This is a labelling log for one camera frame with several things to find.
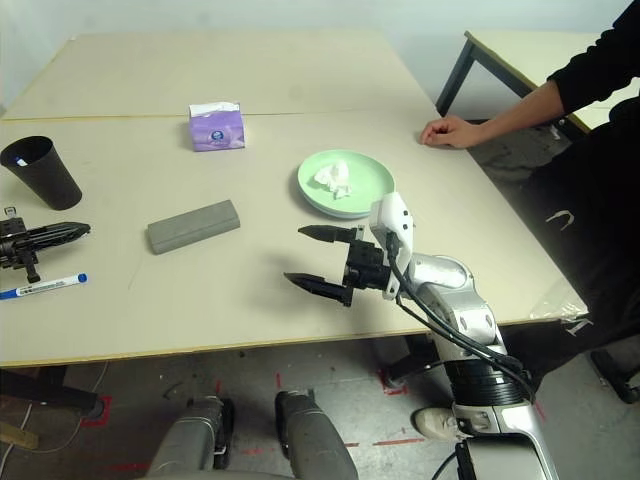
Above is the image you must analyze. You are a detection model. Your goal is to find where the grey robot right leg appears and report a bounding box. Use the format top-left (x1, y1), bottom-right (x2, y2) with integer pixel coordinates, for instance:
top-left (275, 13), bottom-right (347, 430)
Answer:
top-left (274, 389), bottom-right (359, 480)

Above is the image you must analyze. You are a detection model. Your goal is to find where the white marker blue cap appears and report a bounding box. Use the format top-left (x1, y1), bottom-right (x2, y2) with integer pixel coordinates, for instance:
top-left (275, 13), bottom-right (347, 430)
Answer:
top-left (0, 272), bottom-right (90, 301)

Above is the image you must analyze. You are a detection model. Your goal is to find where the wooden block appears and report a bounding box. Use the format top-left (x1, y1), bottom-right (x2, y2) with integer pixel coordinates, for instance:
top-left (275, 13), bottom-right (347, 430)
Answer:
top-left (0, 422), bottom-right (40, 451)

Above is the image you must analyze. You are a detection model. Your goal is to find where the person bare hand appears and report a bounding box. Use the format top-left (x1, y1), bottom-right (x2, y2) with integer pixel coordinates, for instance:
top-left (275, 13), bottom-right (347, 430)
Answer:
top-left (418, 115), bottom-right (484, 150)

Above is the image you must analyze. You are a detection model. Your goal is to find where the white floor cable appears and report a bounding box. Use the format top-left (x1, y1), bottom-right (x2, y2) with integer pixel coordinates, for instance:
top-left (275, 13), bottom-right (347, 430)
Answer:
top-left (0, 359), bottom-right (111, 451)

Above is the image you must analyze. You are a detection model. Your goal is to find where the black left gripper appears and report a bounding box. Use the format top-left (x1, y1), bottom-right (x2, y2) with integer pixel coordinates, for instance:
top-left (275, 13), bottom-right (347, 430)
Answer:
top-left (0, 218), bottom-right (91, 284)

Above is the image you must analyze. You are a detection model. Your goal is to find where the person black clothing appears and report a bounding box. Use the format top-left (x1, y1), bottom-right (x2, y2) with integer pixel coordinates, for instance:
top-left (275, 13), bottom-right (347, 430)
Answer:
top-left (517, 0), bottom-right (640, 376)

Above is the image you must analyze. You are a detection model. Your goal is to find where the black plastic cup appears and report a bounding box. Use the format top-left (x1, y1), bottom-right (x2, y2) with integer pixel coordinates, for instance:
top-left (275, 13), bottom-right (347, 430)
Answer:
top-left (0, 135), bottom-right (84, 211)

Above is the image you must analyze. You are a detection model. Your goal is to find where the black chair base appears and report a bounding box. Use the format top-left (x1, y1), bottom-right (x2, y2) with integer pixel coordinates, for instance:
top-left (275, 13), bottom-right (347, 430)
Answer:
top-left (589, 349), bottom-right (640, 404)

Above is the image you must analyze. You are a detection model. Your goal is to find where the clear plastic film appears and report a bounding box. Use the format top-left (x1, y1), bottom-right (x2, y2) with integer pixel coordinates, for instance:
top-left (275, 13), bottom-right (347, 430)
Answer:
top-left (529, 294), bottom-right (590, 321)

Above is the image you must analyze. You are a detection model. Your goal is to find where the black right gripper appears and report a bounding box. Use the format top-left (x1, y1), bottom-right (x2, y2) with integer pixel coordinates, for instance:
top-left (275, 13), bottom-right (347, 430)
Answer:
top-left (283, 224), bottom-right (394, 309)

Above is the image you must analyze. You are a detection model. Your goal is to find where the purple tissue pack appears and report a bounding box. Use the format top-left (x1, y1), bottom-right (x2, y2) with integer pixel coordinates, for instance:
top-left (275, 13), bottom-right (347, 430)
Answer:
top-left (188, 101), bottom-right (247, 153)

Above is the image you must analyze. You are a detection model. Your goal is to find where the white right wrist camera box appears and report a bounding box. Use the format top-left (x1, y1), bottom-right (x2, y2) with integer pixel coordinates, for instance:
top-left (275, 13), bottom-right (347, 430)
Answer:
top-left (368, 192), bottom-right (415, 301)

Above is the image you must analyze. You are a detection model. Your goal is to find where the white tissue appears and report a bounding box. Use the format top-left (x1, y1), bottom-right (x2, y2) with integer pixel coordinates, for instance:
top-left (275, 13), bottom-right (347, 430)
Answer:
top-left (312, 160), bottom-right (354, 201)

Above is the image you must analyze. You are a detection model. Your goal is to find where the green plate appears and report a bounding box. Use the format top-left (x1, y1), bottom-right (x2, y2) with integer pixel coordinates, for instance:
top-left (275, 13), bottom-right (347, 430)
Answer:
top-left (297, 147), bottom-right (397, 216)

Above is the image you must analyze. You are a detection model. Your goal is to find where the person bare forearm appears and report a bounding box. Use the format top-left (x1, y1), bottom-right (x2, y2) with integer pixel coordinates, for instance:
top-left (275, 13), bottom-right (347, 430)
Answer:
top-left (464, 78), bottom-right (566, 149)

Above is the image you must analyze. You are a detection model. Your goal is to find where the grey robot left leg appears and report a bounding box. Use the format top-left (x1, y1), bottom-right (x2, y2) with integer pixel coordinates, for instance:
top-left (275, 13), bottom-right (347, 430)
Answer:
top-left (147, 394), bottom-right (236, 471)

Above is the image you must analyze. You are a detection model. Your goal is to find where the white sneaker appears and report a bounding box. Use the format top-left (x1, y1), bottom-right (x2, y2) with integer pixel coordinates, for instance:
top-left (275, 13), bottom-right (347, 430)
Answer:
top-left (412, 405), bottom-right (464, 441)

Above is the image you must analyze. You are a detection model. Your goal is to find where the black table leg beam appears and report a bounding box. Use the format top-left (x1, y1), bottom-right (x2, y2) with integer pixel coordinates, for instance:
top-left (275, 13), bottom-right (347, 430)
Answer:
top-left (0, 364), bottom-right (101, 416)
top-left (379, 334), bottom-right (441, 394)

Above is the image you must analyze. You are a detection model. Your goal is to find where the grey glasses case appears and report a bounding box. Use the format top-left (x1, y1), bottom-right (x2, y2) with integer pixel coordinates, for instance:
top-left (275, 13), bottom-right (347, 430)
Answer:
top-left (146, 199), bottom-right (242, 256)

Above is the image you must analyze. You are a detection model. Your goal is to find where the grey robot leg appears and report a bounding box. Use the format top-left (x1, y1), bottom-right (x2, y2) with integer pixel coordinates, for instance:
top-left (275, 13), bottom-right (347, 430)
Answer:
top-left (147, 394), bottom-right (236, 471)
top-left (274, 389), bottom-right (359, 480)

